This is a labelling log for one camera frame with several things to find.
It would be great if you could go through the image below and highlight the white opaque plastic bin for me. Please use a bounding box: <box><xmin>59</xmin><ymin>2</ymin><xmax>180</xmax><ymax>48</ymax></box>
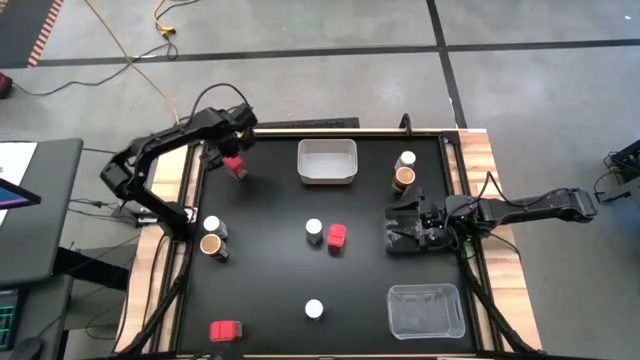
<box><xmin>296</xmin><ymin>138</ymin><xmax>360</xmax><ymax>186</ymax></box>

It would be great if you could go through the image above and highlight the dark tinted plastic bin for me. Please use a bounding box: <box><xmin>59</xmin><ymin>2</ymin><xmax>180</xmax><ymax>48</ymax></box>
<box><xmin>383</xmin><ymin>202</ymin><xmax>432</xmax><ymax>256</ymax></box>

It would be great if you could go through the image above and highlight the black flat bar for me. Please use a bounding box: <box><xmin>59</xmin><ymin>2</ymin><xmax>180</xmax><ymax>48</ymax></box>
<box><xmin>254</xmin><ymin>116</ymin><xmax>361</xmax><ymax>130</ymax></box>

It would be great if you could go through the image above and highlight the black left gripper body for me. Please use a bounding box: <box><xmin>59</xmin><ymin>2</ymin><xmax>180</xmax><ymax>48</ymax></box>
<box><xmin>213</xmin><ymin>103</ymin><xmax>260</xmax><ymax>145</ymax></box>

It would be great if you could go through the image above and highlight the dark tilted screen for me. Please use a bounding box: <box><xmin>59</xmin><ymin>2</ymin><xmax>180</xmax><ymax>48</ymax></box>
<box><xmin>0</xmin><ymin>177</ymin><xmax>43</xmax><ymax>211</ymax></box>

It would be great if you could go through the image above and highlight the white lid spice jar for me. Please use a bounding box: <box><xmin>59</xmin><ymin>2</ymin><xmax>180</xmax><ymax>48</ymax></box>
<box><xmin>202</xmin><ymin>215</ymin><xmax>230</xmax><ymax>240</ymax></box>
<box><xmin>304</xmin><ymin>298</ymin><xmax>325</xmax><ymax>321</ymax></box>
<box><xmin>394</xmin><ymin>149</ymin><xmax>418</xmax><ymax>172</ymax></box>
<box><xmin>304</xmin><ymin>218</ymin><xmax>325</xmax><ymax>246</ymax></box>

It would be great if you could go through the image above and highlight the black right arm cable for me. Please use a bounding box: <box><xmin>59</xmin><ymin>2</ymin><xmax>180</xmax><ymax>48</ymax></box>
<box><xmin>452</xmin><ymin>171</ymin><xmax>521</xmax><ymax>236</ymax></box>

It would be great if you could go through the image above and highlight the yellow extension cord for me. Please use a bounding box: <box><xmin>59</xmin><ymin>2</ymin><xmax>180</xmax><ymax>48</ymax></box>
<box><xmin>152</xmin><ymin>0</ymin><xmax>177</xmax><ymax>37</ymax></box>

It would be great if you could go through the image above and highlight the grey side desk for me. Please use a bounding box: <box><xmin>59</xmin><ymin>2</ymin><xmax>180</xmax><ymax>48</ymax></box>
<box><xmin>0</xmin><ymin>138</ymin><xmax>84</xmax><ymax>287</ymax></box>

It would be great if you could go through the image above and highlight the white paper sheet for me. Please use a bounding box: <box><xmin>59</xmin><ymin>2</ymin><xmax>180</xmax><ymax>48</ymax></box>
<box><xmin>0</xmin><ymin>141</ymin><xmax>39</xmax><ymax>226</ymax></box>

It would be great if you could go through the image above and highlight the black equipment with cables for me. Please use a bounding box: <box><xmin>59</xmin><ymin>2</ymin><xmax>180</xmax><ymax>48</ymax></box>
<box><xmin>593</xmin><ymin>138</ymin><xmax>640</xmax><ymax>205</ymax></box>

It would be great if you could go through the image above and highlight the black desk base bar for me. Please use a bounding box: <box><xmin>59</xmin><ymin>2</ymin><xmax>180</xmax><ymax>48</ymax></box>
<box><xmin>53</xmin><ymin>243</ymin><xmax>132</xmax><ymax>292</ymax></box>

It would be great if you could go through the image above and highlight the brown lid spice jar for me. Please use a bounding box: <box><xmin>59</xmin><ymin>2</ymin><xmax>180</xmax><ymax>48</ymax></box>
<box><xmin>199</xmin><ymin>233</ymin><xmax>231</xmax><ymax>261</ymax></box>
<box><xmin>391</xmin><ymin>166</ymin><xmax>417</xmax><ymax>197</ymax></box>

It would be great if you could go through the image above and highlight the black floor cable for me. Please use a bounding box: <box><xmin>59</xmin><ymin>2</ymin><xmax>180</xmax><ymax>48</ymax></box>
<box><xmin>10</xmin><ymin>39</ymin><xmax>180</xmax><ymax>97</ymax></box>

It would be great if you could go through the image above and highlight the backlit keyboard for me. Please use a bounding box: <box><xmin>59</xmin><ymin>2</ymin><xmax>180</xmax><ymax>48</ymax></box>
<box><xmin>0</xmin><ymin>288</ymin><xmax>22</xmax><ymax>352</ymax></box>

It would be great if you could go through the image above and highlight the black metal table frame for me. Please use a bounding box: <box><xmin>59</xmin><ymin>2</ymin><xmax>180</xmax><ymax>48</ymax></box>
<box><xmin>112</xmin><ymin>127</ymin><xmax>544</xmax><ymax>360</ymax></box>

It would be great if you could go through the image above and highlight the yellow hanging cable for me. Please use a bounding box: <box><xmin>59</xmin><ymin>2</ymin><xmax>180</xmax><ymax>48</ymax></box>
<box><xmin>83</xmin><ymin>0</ymin><xmax>181</xmax><ymax>125</ymax></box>

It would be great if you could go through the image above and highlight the clear plastic bin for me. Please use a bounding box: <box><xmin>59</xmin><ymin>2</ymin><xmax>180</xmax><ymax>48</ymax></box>
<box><xmin>386</xmin><ymin>282</ymin><xmax>467</xmax><ymax>341</ymax></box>

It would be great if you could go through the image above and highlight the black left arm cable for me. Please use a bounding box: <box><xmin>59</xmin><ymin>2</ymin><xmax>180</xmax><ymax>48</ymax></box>
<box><xmin>187</xmin><ymin>82</ymin><xmax>251</xmax><ymax>126</ymax></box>

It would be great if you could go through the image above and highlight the black table mat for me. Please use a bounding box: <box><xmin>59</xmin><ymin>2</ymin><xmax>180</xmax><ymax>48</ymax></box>
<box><xmin>175</xmin><ymin>133</ymin><xmax>479</xmax><ymax>355</ymax></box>

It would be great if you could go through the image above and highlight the grey power adapter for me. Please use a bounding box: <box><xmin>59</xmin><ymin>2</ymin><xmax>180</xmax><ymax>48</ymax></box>
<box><xmin>112</xmin><ymin>204</ymin><xmax>160</xmax><ymax>229</ymax></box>

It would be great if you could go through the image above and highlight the black mat orange striped edge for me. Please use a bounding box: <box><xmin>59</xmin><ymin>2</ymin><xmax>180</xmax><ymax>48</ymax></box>
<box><xmin>0</xmin><ymin>0</ymin><xmax>65</xmax><ymax>69</ymax></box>

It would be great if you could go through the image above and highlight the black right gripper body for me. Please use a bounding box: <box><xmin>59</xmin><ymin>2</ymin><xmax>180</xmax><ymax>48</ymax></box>
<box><xmin>415</xmin><ymin>189</ymin><xmax>454</xmax><ymax>251</ymax></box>

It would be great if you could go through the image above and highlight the red lid spice tin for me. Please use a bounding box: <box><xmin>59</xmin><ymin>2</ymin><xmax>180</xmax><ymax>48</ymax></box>
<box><xmin>208</xmin><ymin>319</ymin><xmax>244</xmax><ymax>343</ymax></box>
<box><xmin>222</xmin><ymin>155</ymin><xmax>250</xmax><ymax>181</ymax></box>
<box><xmin>326</xmin><ymin>223</ymin><xmax>348</xmax><ymax>254</ymax></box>

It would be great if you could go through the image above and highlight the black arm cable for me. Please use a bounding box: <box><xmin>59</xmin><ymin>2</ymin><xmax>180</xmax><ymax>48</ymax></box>
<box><xmin>452</xmin><ymin>171</ymin><xmax>521</xmax><ymax>236</ymax></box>
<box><xmin>187</xmin><ymin>82</ymin><xmax>251</xmax><ymax>126</ymax></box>

